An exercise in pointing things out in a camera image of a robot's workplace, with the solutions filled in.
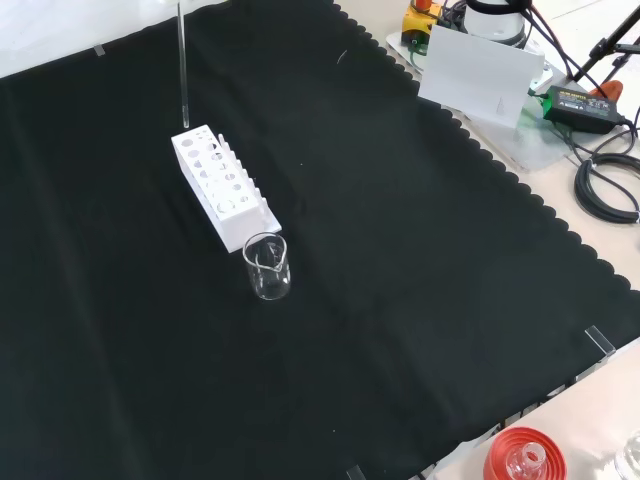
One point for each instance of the clear glass rod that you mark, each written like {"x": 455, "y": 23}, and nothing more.
{"x": 184, "y": 75}

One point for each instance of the clear glass beaker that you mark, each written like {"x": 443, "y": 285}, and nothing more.
{"x": 267, "y": 291}

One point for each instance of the white test tube rack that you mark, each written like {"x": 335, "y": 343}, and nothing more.
{"x": 235, "y": 226}

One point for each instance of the black scalloped bench cloth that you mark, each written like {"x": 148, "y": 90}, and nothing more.
{"x": 375, "y": 260}

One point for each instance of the pale white board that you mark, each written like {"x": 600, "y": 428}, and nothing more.
{"x": 475, "y": 75}

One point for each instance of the clear acrylic cloth clip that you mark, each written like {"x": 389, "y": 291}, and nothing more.
{"x": 600, "y": 342}
{"x": 99, "y": 50}
{"x": 355, "y": 473}

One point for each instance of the yellow stop button box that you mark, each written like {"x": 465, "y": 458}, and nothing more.
{"x": 416, "y": 24}

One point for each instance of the red ribbed funnel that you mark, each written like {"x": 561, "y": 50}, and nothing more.
{"x": 500, "y": 450}

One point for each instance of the black power adapter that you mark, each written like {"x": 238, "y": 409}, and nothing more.
{"x": 580, "y": 107}

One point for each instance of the small clear glass flask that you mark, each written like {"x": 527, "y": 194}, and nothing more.
{"x": 526, "y": 468}

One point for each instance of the black tripod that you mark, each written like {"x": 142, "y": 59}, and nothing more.
{"x": 600, "y": 50}

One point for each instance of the clear glass vessel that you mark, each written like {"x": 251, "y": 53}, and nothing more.
{"x": 631, "y": 457}

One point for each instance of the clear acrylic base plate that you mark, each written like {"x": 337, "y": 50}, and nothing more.
{"x": 542, "y": 150}

